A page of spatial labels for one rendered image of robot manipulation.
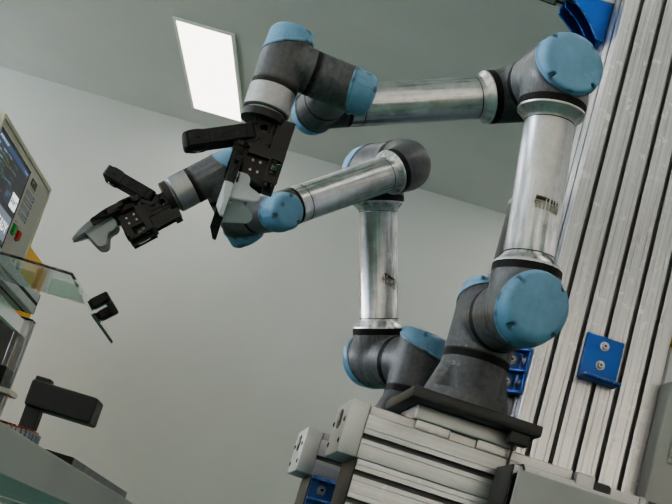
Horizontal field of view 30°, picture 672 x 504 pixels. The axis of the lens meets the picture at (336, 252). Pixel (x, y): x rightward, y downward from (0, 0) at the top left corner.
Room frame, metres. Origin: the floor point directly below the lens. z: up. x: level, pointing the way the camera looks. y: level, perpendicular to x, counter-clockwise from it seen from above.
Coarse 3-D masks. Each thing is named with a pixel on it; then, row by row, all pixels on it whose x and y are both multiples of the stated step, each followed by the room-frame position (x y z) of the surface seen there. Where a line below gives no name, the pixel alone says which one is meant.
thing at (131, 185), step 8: (112, 168) 2.39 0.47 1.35; (104, 176) 2.40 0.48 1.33; (112, 176) 2.39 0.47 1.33; (120, 176) 2.39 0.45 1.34; (128, 176) 2.39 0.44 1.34; (112, 184) 2.41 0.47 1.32; (120, 184) 2.39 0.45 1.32; (128, 184) 2.39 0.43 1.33; (136, 184) 2.39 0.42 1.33; (128, 192) 2.41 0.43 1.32; (136, 192) 2.39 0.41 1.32; (144, 192) 2.39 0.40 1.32; (152, 192) 2.39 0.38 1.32; (152, 200) 2.40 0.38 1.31
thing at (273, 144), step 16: (256, 112) 1.82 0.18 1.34; (272, 112) 1.83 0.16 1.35; (256, 128) 1.84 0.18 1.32; (272, 128) 1.85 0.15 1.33; (288, 128) 1.84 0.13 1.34; (240, 144) 1.82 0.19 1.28; (256, 144) 1.82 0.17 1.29; (272, 144) 1.84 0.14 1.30; (288, 144) 1.85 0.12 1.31; (256, 160) 1.84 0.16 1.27; (272, 160) 1.84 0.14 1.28; (224, 176) 1.87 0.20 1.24; (256, 176) 1.84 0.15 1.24; (272, 176) 1.83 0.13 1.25; (272, 192) 1.90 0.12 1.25
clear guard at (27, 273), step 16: (0, 256) 2.11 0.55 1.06; (16, 256) 2.09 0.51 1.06; (0, 272) 2.26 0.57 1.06; (16, 272) 2.21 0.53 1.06; (32, 272) 2.17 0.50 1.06; (48, 272) 2.12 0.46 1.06; (64, 272) 2.09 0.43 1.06; (32, 288) 2.32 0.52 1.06; (48, 288) 2.27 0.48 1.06; (64, 288) 2.22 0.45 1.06; (80, 288) 2.09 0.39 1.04; (96, 320) 2.13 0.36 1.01
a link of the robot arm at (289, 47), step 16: (272, 32) 1.84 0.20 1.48; (288, 32) 1.82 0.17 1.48; (304, 32) 1.83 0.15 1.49; (272, 48) 1.83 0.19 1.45; (288, 48) 1.82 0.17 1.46; (304, 48) 1.83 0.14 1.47; (272, 64) 1.82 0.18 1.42; (288, 64) 1.82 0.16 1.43; (304, 64) 1.83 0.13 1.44; (272, 80) 1.82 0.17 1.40; (288, 80) 1.83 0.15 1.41; (304, 80) 1.84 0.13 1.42
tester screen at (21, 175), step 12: (0, 144) 2.19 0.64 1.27; (0, 156) 2.21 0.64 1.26; (12, 156) 2.27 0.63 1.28; (0, 168) 2.23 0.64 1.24; (12, 168) 2.30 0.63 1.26; (24, 168) 2.36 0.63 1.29; (0, 180) 2.26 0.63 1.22; (12, 180) 2.32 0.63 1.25; (24, 180) 2.39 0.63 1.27; (0, 192) 2.28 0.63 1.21; (12, 216) 2.40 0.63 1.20; (0, 240) 2.39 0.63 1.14
